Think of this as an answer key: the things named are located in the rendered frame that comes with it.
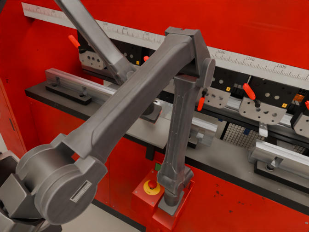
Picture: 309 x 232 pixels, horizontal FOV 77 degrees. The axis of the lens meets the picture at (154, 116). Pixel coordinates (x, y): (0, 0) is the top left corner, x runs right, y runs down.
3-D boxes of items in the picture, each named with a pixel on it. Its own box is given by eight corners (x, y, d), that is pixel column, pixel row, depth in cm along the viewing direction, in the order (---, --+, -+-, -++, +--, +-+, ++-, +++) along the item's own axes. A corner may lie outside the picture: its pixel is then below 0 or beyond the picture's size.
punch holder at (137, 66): (111, 73, 96) (111, 38, 86) (121, 68, 102) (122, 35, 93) (139, 82, 92) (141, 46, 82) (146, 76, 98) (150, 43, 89)
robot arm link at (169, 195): (161, 188, 67) (174, 199, 65) (173, 173, 70) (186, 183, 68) (161, 195, 72) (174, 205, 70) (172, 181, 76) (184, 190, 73)
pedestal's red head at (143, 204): (130, 208, 87) (132, 183, 77) (150, 183, 99) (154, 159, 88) (169, 236, 80) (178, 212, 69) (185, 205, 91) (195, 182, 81)
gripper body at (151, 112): (139, 99, 77) (135, 88, 70) (162, 108, 74) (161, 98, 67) (131, 113, 74) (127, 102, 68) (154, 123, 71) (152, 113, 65)
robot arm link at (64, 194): (172, 13, 45) (213, 15, 39) (182, 61, 55) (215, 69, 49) (0, 175, 28) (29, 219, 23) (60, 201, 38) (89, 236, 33)
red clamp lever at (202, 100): (196, 111, 81) (202, 90, 76) (198, 106, 85) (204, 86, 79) (200, 112, 81) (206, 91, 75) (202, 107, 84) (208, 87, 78)
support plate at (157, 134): (121, 131, 78) (121, 130, 77) (150, 103, 98) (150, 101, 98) (163, 149, 73) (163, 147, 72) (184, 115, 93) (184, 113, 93)
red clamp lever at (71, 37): (68, 34, 91) (82, 52, 92) (74, 33, 94) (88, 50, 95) (66, 37, 92) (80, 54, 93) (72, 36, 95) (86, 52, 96)
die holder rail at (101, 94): (47, 84, 124) (44, 70, 118) (54, 81, 128) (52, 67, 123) (113, 110, 110) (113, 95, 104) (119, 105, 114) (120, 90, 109)
